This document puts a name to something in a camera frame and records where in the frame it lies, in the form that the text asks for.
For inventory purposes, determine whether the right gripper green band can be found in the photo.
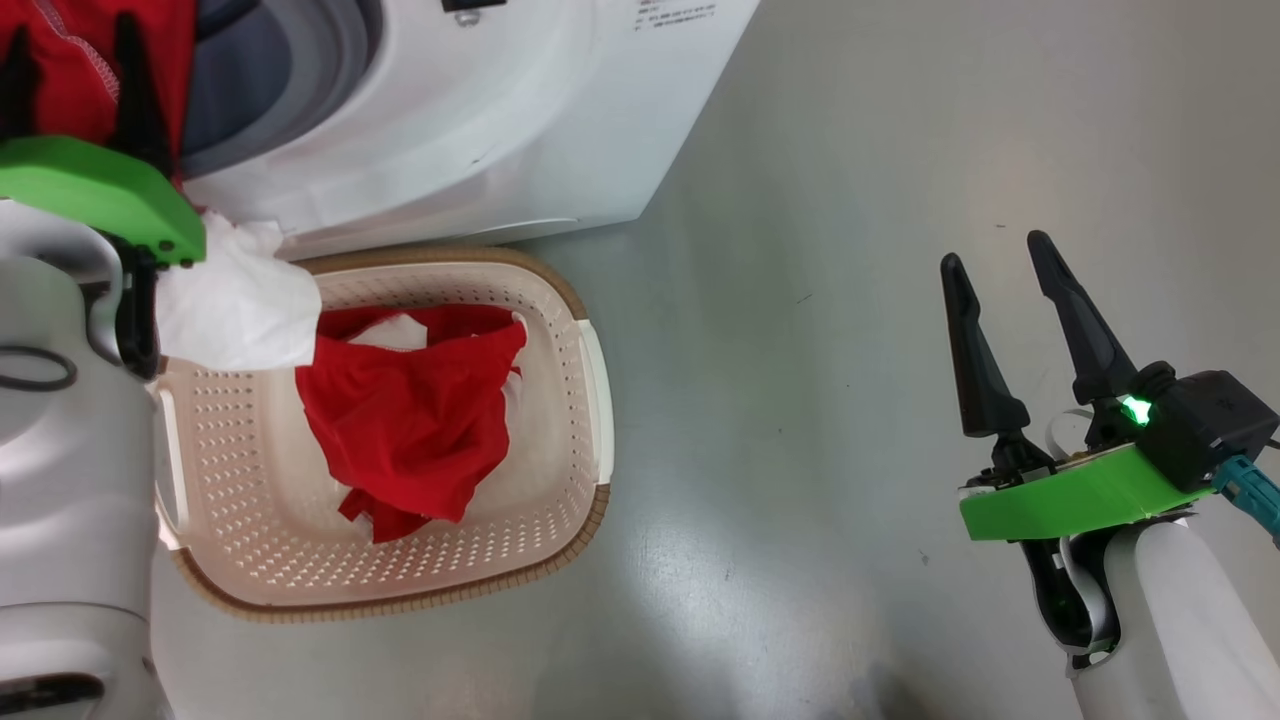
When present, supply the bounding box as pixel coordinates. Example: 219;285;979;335
940;230;1216;671

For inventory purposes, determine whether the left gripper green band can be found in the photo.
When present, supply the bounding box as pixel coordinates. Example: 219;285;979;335
0;12;208;381

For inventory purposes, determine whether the red and white garment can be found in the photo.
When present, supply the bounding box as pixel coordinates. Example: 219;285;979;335
0;0;528;544

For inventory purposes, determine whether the grey rubber door gasket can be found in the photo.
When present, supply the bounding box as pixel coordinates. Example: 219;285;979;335
180;0;386;181

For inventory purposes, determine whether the white washing machine body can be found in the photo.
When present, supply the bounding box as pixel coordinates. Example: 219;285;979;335
175;0;761;263

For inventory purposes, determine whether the cream perforated basket brown rim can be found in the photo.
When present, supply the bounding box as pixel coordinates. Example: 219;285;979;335
152;247;613;623

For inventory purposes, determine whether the teal cable connector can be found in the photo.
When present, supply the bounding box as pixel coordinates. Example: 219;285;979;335
1212;455;1280;546

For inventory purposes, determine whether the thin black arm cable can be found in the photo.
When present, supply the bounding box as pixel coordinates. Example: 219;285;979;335
0;345;79;393

